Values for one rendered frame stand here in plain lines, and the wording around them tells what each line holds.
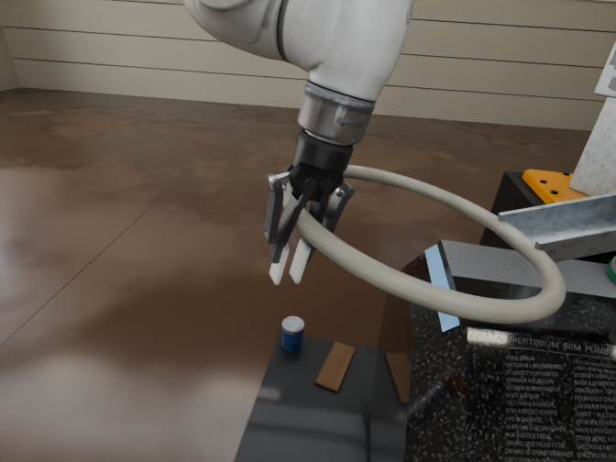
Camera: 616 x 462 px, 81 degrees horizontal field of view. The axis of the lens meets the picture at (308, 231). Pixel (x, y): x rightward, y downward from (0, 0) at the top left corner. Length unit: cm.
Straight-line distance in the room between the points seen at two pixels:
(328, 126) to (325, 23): 11
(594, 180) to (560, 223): 92
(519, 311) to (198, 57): 694
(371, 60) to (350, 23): 4
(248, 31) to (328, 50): 10
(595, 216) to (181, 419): 144
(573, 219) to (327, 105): 65
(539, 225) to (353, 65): 60
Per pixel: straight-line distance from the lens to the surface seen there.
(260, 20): 48
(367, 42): 43
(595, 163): 184
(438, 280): 93
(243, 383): 166
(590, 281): 109
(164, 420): 162
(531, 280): 100
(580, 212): 95
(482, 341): 80
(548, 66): 754
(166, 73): 747
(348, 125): 45
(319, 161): 46
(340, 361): 171
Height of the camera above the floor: 132
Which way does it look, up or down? 30 degrees down
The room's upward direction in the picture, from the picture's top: 4 degrees clockwise
